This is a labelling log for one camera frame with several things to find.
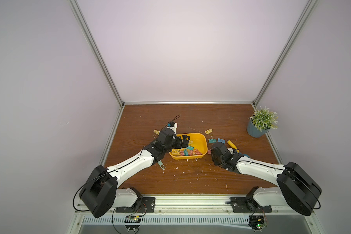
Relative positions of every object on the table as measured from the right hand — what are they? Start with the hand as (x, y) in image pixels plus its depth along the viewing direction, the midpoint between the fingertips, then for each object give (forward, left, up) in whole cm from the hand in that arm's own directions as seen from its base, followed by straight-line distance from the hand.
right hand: (209, 147), depth 88 cm
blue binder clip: (+8, -10, -5) cm, 14 cm away
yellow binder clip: (+15, -1, -5) cm, 15 cm away
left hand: (+1, +14, +10) cm, 18 cm away
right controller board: (-36, -20, -6) cm, 42 cm away
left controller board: (-38, +41, -8) cm, 57 cm away
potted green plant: (+14, -33, +10) cm, 37 cm away
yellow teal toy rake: (+3, -17, -5) cm, 18 cm away
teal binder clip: (+7, -3, -4) cm, 8 cm away
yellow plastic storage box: (+7, +7, -5) cm, 11 cm away
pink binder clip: (-3, 0, +1) cm, 4 cm away
